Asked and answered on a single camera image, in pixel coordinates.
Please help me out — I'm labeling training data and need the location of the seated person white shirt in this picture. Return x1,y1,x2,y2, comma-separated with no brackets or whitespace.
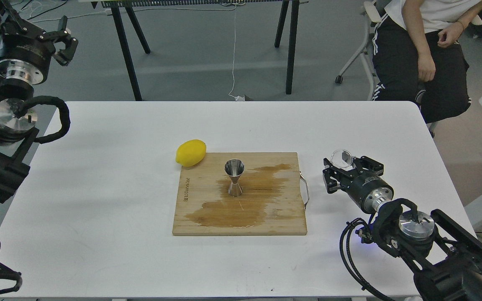
372,0,482,124

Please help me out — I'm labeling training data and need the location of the clear glass cup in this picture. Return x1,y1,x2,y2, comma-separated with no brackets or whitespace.
330,149,355,170

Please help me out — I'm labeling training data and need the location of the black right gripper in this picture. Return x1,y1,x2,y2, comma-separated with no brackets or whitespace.
323,156,394,214

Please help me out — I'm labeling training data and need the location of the cable bundle on floor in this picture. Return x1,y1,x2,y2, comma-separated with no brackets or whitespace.
11,0,70,21

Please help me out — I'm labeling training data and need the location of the white hanging power cable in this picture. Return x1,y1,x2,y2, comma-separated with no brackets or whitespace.
228,3,246,102

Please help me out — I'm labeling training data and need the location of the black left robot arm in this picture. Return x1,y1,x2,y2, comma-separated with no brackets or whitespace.
0,0,78,204

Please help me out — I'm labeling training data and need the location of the wooden cutting board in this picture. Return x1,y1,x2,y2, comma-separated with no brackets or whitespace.
172,152,308,236

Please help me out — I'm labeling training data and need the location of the black-legged background table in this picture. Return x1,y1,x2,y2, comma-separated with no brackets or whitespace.
78,0,302,101

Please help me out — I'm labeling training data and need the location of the steel double jigger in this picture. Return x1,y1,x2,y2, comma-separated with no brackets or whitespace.
224,159,245,197

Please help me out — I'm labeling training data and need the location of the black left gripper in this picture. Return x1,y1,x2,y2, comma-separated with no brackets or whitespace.
0,0,79,85

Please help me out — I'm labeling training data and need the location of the white rolling chair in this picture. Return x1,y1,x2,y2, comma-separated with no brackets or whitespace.
335,0,390,101

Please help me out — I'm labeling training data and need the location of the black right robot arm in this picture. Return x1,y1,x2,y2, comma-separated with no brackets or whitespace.
323,152,482,301

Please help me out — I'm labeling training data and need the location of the yellow lemon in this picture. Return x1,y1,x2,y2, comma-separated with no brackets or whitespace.
175,139,207,167

